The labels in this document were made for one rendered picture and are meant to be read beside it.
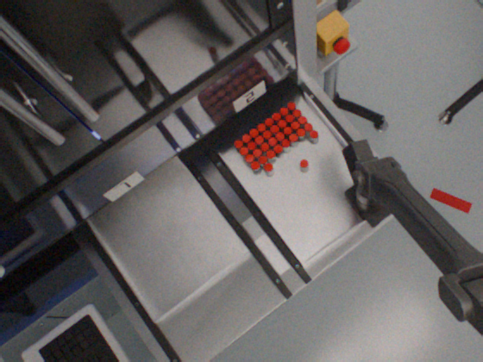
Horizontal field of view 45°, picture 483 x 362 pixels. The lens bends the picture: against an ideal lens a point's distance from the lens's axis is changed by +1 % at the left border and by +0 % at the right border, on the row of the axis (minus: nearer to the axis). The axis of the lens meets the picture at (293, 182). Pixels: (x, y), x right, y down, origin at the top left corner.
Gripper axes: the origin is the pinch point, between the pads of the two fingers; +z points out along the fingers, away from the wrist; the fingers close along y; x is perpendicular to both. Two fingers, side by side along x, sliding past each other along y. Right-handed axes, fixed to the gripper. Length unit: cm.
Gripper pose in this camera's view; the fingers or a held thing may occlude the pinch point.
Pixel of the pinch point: (369, 212)
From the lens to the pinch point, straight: 136.3
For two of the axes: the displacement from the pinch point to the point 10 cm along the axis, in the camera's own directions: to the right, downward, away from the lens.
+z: 1.1, 3.4, 9.3
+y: -5.9, -7.3, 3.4
